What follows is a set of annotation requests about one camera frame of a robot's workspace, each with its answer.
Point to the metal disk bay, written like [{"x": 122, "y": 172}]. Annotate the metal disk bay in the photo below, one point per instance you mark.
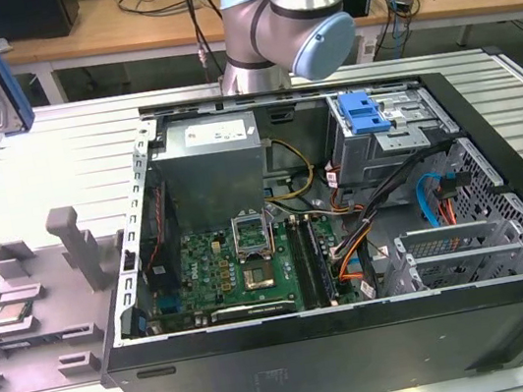
[{"x": 450, "y": 255}]

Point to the grey power supply unit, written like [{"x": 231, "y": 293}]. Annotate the grey power supply unit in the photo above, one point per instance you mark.
[{"x": 211, "y": 164}]

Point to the CPU socket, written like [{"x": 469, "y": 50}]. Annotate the CPU socket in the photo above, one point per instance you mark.
[{"x": 259, "y": 276}]

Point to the black RAM stick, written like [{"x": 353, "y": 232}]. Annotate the black RAM stick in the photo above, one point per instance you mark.
[{"x": 320, "y": 261}]

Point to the green motherboard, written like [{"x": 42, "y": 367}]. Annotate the green motherboard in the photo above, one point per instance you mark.
[{"x": 204, "y": 274}]

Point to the black case fan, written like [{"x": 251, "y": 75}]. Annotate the black case fan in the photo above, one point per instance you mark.
[{"x": 159, "y": 242}]

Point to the black graphics card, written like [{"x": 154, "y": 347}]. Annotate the black graphics card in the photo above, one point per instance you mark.
[{"x": 255, "y": 310}]

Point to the blue plastic drive latch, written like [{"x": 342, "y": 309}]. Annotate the blue plastic drive latch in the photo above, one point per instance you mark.
[{"x": 360, "y": 113}]

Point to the metal drive cage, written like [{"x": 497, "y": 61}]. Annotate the metal drive cage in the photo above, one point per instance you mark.
[{"x": 383, "y": 147}]

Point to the black PC case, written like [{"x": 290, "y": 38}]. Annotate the black PC case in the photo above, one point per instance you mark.
[{"x": 317, "y": 361}]

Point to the wooden desk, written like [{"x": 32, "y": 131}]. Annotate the wooden desk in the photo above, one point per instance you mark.
[{"x": 141, "y": 31}]

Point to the grey parts rack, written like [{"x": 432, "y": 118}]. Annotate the grey parts rack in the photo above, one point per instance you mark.
[{"x": 60, "y": 307}]

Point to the CPU with silver top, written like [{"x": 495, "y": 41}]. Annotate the CPU with silver top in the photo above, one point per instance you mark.
[{"x": 11, "y": 313}]

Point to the large black box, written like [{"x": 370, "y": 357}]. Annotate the large black box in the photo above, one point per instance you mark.
[{"x": 33, "y": 13}]

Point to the crumpled white paper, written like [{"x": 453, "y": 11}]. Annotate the crumpled white paper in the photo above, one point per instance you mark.
[{"x": 3, "y": 45}]

